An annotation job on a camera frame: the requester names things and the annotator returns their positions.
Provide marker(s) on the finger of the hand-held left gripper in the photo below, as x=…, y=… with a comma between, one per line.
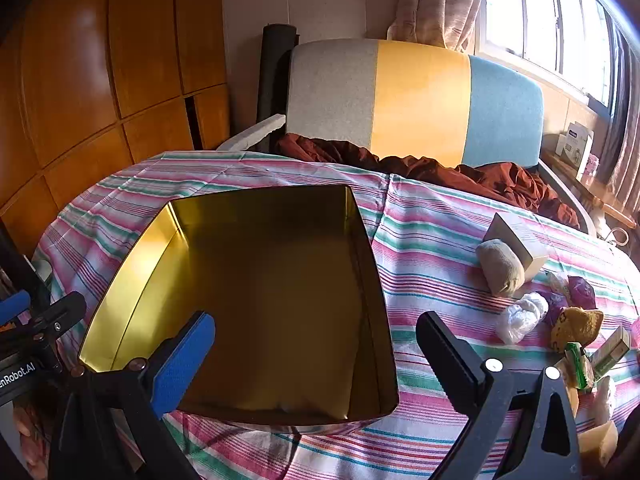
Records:
x=60, y=315
x=14, y=306

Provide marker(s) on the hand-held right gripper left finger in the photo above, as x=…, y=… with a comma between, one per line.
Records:
x=185, y=355

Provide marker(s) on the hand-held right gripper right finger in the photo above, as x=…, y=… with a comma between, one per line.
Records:
x=450, y=360

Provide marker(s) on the beige bun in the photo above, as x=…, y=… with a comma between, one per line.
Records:
x=500, y=270

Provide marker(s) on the gold tin box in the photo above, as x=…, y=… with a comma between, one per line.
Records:
x=275, y=285

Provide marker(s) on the yellow snack packet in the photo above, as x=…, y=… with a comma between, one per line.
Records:
x=580, y=325

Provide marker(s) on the beige cardboard box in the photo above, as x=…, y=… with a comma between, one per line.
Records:
x=520, y=240

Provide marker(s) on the striped blanket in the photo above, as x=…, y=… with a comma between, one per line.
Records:
x=430, y=260

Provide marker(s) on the clear rice snack packet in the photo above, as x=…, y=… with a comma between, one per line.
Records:
x=577, y=365

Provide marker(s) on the cream green small box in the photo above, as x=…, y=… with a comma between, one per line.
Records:
x=612, y=350

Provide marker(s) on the brown cloth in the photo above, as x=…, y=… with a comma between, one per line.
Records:
x=500, y=180

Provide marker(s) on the wooden side table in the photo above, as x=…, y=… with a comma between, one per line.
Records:
x=595, y=192

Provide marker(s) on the small pink container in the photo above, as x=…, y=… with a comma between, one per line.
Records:
x=592, y=163

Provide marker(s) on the white carton box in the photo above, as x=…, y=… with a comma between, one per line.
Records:
x=575, y=150

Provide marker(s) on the wooden wardrobe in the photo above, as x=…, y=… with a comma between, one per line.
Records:
x=75, y=60

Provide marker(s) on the grey yellow blue armchair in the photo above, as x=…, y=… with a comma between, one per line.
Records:
x=420, y=100

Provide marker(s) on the striped grey curtain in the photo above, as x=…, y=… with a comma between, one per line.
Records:
x=630, y=135

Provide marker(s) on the black rolled mat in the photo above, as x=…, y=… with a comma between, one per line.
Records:
x=272, y=70

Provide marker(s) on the beige patterned curtain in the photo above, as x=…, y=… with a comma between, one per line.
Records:
x=435, y=0

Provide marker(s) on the window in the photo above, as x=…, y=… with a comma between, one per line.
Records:
x=540, y=10

